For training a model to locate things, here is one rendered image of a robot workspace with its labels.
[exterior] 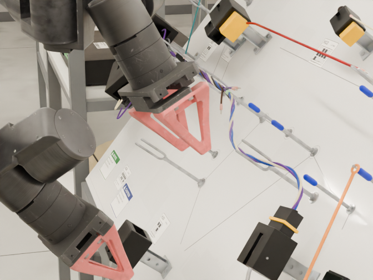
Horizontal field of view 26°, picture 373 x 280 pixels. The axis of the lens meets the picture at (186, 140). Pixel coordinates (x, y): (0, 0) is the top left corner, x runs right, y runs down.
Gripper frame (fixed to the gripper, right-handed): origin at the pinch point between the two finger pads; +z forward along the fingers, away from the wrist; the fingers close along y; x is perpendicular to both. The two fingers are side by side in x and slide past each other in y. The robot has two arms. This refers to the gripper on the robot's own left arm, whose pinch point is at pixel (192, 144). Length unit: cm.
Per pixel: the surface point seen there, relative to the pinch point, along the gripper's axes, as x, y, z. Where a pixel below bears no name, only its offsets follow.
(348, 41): -32.3, 10.9, 4.5
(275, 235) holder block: -3.1, -1.1, 15.2
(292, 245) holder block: -4.5, -1.0, 17.8
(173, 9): -313, 710, 91
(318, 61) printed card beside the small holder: -35.0, 25.4, 9.1
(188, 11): -326, 707, 101
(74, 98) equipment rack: -15, 95, 5
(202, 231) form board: -5.6, 31.7, 23.2
